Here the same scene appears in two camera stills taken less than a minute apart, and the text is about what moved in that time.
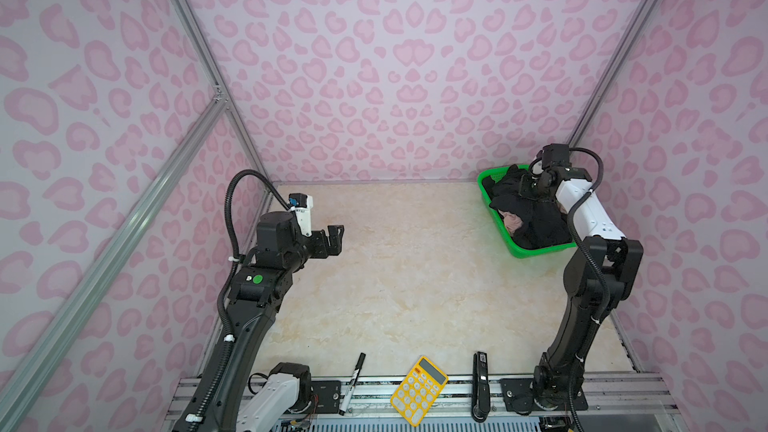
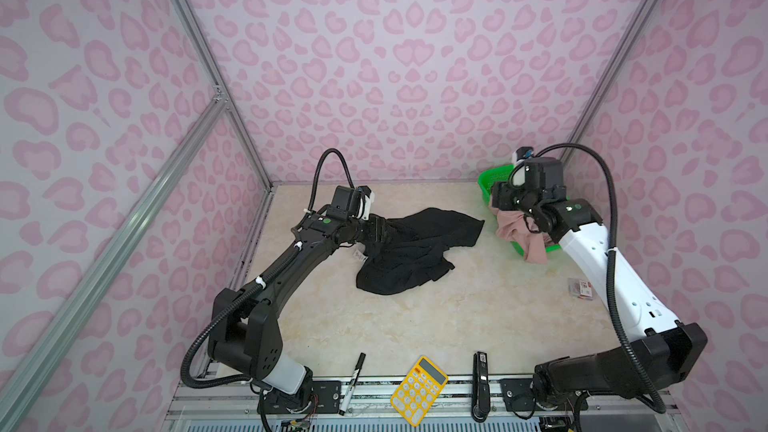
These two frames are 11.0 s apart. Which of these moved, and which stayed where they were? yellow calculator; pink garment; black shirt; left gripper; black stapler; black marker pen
Moved: left gripper; pink garment; black shirt
Stayed: black stapler; yellow calculator; black marker pen
